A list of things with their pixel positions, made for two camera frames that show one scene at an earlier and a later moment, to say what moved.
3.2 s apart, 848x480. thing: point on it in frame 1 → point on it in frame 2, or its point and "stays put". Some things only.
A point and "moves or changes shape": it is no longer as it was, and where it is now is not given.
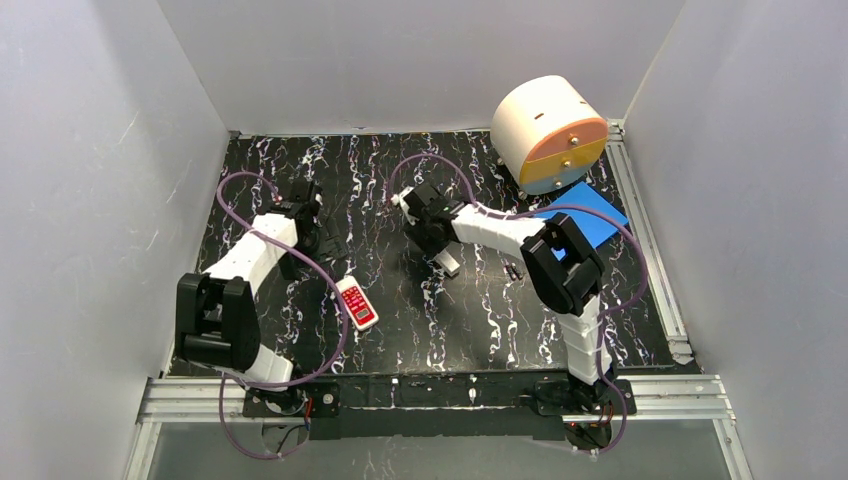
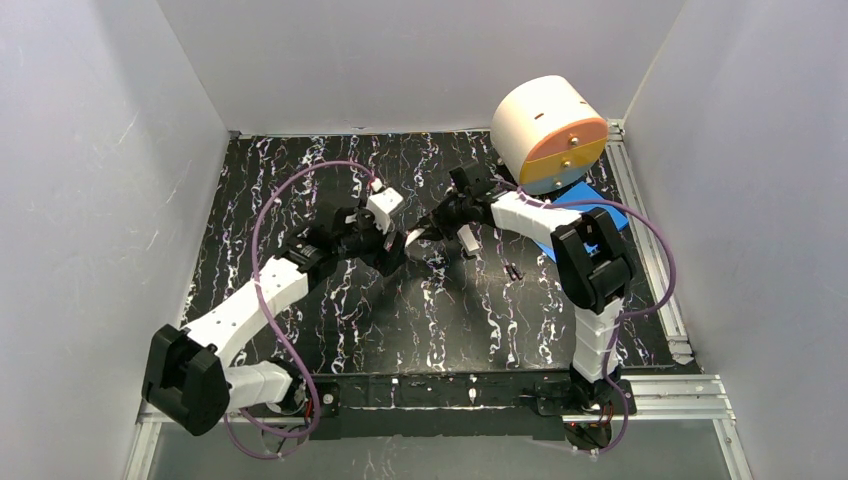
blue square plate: [596, 226] stays put
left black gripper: [330, 237] → [389, 247]
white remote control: [447, 262] moves or changes shape
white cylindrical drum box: [547, 134] stays put
